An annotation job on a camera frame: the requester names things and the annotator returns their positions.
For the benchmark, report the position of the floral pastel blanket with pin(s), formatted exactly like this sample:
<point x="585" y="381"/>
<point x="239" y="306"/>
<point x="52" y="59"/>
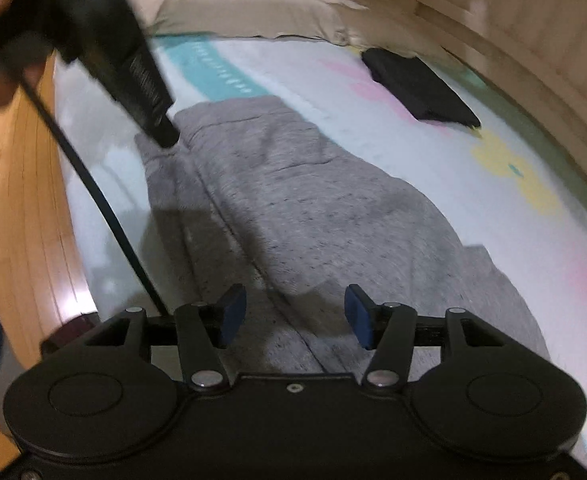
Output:
<point x="423" y="160"/>

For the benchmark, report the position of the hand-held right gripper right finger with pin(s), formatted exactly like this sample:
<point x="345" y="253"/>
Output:
<point x="358" y="320"/>

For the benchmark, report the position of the grey pants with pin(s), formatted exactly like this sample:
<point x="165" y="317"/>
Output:
<point x="298" y="200"/>

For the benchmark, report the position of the beige pillow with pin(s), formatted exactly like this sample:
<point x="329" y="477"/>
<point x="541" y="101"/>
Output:
<point x="373" y="15"/>
<point x="233" y="10"/>

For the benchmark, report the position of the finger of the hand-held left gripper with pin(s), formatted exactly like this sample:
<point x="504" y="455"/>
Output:
<point x="143" y="90"/>

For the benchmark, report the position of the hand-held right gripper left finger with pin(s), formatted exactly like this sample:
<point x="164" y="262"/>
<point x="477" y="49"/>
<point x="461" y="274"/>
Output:
<point x="233" y="317"/>

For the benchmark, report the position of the black folded pants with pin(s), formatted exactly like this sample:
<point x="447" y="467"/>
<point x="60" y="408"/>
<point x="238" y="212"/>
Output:
<point x="418" y="87"/>

